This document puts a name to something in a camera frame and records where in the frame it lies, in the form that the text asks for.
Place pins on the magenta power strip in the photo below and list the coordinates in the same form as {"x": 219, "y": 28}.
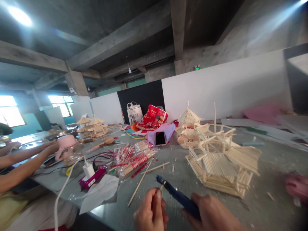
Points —
{"x": 92, "y": 179}

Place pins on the person's right hand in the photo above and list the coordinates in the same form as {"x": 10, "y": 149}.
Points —
{"x": 214, "y": 214}

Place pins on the green exit sign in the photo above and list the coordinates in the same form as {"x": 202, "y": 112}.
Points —
{"x": 197, "y": 68}

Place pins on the pink round object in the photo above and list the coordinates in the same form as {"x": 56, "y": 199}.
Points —
{"x": 297, "y": 186}

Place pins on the wooden spoon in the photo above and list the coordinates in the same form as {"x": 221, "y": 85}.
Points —
{"x": 103, "y": 143}

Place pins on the black board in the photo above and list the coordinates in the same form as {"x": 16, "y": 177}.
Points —
{"x": 142, "y": 96}

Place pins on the person's right fingers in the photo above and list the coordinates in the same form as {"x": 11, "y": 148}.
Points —
{"x": 189, "y": 213}

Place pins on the wooden stick pagoda model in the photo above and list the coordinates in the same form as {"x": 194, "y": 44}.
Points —
{"x": 189, "y": 130}

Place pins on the person's right thumb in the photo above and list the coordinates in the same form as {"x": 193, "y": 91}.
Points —
{"x": 199, "y": 199}

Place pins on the person's left hand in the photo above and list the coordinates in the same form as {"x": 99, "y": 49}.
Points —
{"x": 146, "y": 214}

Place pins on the small wooden pavilion models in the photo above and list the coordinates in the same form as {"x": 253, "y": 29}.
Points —
{"x": 95, "y": 127}

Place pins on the red printed plastic bag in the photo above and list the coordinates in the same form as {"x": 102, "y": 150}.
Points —
{"x": 152, "y": 118}

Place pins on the white tissue paper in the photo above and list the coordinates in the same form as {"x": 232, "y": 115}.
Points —
{"x": 101, "y": 192}

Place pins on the blue cutting pliers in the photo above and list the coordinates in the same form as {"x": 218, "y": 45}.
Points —
{"x": 178, "y": 193}

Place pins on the black phone in pink case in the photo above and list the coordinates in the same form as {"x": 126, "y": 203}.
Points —
{"x": 160, "y": 138}

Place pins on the short wooden stick piece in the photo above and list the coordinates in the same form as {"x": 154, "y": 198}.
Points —
{"x": 163, "y": 187}

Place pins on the person's left thumb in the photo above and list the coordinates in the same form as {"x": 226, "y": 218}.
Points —
{"x": 160, "y": 201}

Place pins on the person's left index finger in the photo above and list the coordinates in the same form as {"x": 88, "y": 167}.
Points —
{"x": 150, "y": 198}

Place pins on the long bare wooden stick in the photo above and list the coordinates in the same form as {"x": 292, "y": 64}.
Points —
{"x": 140, "y": 183}

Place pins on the light blue stick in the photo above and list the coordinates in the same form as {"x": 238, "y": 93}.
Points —
{"x": 252, "y": 144}

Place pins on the window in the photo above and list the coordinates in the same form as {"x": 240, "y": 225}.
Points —
{"x": 61, "y": 104}
{"x": 9, "y": 110}

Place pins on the pink paper sheet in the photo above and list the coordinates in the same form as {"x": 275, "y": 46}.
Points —
{"x": 262, "y": 113}

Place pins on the pile of red wrapped chopsticks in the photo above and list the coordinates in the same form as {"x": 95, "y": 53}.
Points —
{"x": 134, "y": 157}

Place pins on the white tote bag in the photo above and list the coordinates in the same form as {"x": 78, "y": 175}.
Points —
{"x": 133, "y": 113}

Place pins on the glass jar with pink lid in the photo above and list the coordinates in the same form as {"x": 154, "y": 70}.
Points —
{"x": 67, "y": 150}

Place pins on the large wooden stick house model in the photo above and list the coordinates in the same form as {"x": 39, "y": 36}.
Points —
{"x": 216, "y": 163}

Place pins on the white charger plug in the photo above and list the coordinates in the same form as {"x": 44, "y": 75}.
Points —
{"x": 88, "y": 168}

